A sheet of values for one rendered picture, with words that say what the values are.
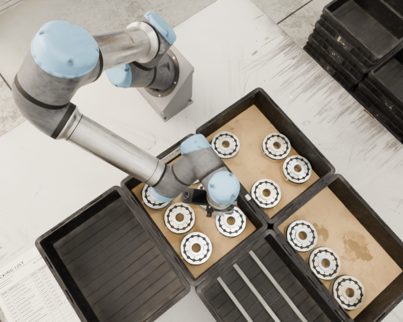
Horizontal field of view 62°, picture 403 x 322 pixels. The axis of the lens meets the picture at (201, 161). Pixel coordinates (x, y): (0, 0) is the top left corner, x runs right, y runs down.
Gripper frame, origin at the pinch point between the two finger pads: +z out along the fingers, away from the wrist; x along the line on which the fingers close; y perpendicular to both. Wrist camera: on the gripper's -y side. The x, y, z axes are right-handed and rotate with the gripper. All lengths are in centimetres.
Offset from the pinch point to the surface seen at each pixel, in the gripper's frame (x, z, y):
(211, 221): -5.3, 2.0, 1.8
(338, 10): 124, 44, 61
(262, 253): -13.5, 1.7, 19.9
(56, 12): 135, 93, -121
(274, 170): 15.6, 3.2, 22.3
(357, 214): 3, 0, 51
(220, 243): -12.0, 1.6, 5.6
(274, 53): 75, 20, 22
